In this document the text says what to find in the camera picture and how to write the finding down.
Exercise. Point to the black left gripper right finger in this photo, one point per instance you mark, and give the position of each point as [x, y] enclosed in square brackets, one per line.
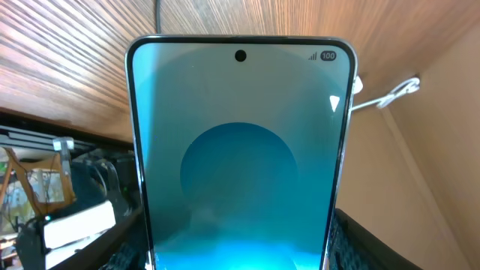
[352, 247]

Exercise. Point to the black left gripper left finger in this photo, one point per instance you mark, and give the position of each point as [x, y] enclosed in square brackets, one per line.
[124, 246]

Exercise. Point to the blue Samsung Galaxy smartphone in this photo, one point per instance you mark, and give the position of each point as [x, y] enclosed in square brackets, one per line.
[239, 144]

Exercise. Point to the white power strip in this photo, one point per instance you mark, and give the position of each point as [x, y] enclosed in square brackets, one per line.
[357, 85]

